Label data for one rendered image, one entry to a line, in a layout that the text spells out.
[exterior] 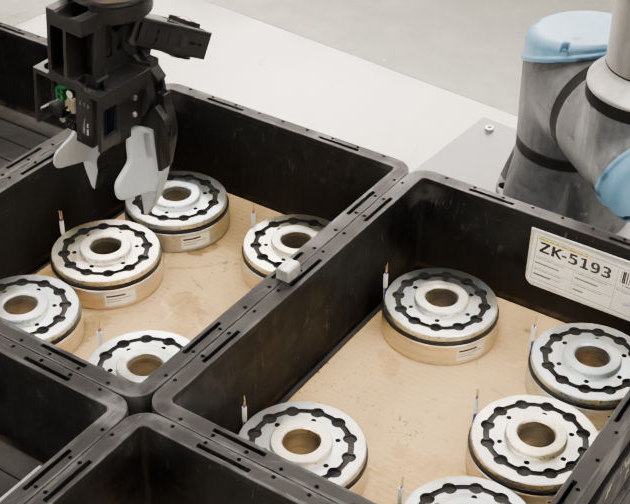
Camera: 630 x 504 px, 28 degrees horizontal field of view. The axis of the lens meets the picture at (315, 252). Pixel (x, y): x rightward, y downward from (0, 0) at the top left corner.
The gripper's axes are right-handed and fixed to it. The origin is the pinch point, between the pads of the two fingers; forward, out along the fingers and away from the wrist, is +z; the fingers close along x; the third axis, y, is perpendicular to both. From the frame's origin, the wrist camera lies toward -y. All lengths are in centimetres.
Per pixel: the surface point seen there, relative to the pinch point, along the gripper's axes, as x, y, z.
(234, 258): 6.0, -8.8, 10.8
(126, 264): 0.8, 1.1, 8.1
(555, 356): 38.9, -9.4, 4.6
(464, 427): 35.6, -0.5, 8.1
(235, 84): -29, -57, 27
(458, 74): -58, -201, 101
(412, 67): -70, -197, 102
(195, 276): 4.7, -4.4, 11.0
